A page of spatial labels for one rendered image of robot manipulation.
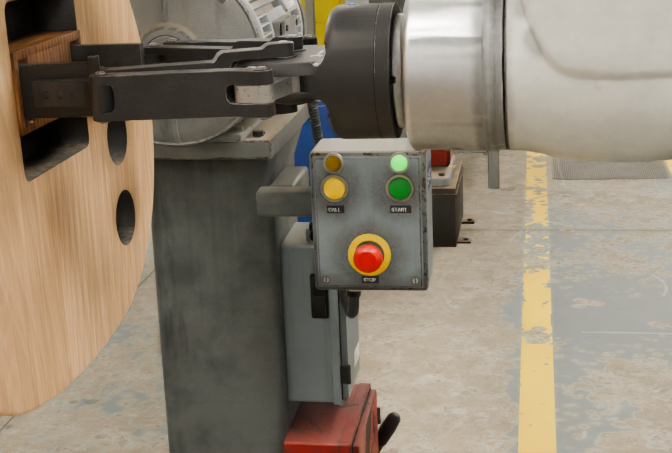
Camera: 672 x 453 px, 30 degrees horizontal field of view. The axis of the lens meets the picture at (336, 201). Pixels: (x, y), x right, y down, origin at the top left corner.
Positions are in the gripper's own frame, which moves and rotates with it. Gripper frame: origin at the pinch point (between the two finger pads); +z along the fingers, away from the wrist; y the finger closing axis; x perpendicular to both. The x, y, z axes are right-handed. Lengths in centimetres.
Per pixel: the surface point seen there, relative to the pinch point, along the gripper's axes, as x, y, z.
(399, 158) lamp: -27, 95, -7
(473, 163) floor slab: -140, 580, 18
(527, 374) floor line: -139, 291, -17
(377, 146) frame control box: -26, 99, -4
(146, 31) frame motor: -9, 96, 27
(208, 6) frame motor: -6, 97, 18
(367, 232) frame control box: -37, 95, -2
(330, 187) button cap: -30, 95, 2
